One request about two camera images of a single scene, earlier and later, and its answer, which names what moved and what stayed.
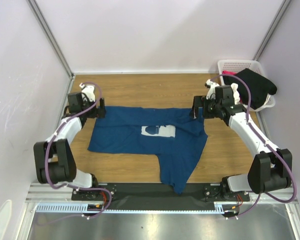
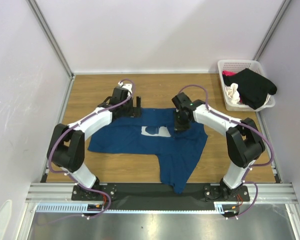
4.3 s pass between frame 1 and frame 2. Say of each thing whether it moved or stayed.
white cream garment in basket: stayed
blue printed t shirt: stayed
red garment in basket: stayed
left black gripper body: moved
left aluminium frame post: stayed
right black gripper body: moved
